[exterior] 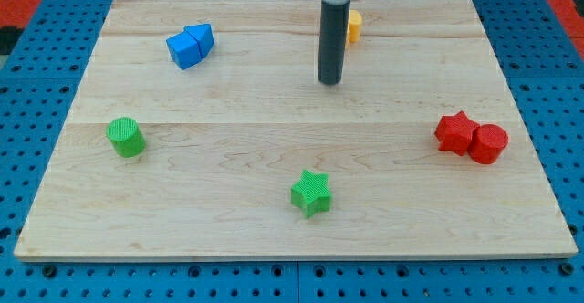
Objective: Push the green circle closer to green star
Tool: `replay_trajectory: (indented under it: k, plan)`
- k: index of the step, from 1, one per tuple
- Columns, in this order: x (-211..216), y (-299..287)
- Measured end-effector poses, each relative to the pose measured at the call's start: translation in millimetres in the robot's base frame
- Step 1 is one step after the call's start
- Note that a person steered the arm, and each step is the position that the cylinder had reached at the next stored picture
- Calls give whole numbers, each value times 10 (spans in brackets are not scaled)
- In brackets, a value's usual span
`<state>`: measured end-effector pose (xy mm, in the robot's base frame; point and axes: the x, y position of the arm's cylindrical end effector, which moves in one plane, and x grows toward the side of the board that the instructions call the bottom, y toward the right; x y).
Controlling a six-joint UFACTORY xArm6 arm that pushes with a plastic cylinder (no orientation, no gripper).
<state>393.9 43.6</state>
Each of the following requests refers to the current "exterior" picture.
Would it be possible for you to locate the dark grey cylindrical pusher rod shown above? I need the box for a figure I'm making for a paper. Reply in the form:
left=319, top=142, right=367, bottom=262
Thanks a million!
left=318, top=0, right=350, bottom=85

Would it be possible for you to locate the red star block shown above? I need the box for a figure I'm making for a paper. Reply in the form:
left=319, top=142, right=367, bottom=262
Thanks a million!
left=434, top=110, right=480, bottom=156

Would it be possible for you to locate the green star block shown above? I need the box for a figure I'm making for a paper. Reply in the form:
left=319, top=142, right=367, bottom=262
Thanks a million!
left=290, top=170, right=331, bottom=218

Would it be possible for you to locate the yellow block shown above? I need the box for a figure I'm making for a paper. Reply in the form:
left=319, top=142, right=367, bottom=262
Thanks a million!
left=345, top=9, right=363, bottom=48

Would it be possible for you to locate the blue triangle block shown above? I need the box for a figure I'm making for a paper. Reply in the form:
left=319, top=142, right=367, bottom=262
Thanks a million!
left=184, top=23, right=214, bottom=58

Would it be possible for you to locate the blue cube block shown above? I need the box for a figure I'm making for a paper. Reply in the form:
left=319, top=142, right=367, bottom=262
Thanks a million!
left=166, top=32, right=202, bottom=70

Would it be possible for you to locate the light wooden board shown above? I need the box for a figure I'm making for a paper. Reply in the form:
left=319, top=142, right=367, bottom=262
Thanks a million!
left=15, top=0, right=578, bottom=262

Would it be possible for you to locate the red cylinder block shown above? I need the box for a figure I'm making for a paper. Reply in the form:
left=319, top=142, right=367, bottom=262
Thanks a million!
left=467, top=124, right=509, bottom=164

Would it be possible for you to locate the green cylinder block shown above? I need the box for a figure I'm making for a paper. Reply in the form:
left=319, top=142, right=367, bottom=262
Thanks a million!
left=106, top=117, right=146, bottom=158

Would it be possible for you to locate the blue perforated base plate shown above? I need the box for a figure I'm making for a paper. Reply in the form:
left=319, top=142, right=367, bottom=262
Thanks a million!
left=1, top=0, right=583, bottom=302

